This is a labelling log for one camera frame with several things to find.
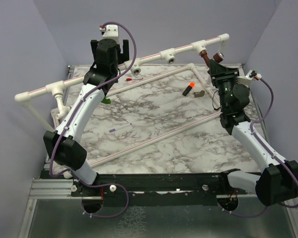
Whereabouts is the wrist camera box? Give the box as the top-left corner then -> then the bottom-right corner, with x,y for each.
99,24 -> 119,41
237,70 -> 262,87

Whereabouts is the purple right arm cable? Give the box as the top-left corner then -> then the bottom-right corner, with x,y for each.
249,76 -> 298,209

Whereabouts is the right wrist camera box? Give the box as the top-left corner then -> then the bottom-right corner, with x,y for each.
237,70 -> 262,87

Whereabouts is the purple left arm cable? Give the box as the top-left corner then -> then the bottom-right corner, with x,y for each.
49,21 -> 136,186

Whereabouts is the black front mounting rail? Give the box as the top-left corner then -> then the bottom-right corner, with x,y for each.
39,172 -> 264,208

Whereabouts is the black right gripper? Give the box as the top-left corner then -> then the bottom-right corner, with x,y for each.
208,60 -> 238,111

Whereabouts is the brown plastic faucet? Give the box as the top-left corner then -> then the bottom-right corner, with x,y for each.
200,49 -> 225,67

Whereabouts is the green plastic faucet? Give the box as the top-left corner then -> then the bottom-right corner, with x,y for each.
101,98 -> 111,104

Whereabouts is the red and white marker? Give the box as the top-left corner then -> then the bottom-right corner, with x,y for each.
126,77 -> 144,81

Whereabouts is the grey metal bracket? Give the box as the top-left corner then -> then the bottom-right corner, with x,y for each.
194,90 -> 205,98

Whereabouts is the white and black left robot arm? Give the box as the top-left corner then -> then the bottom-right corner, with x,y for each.
43,39 -> 129,196

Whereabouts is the purple and white pen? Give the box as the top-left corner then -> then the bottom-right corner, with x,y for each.
109,122 -> 132,133

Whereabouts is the white PVC pipe frame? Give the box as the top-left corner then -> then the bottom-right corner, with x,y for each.
14,33 -> 230,178

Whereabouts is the white plastic faucet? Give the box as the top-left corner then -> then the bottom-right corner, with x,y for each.
51,88 -> 71,119

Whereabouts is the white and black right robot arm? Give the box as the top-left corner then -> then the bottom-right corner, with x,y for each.
208,59 -> 298,207

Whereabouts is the orange and black highlighter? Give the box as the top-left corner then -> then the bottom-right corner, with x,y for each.
182,82 -> 195,96

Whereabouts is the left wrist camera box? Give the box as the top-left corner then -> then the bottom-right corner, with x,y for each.
99,24 -> 119,41

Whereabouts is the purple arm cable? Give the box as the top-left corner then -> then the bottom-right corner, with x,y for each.
249,76 -> 298,209
49,21 -> 136,186

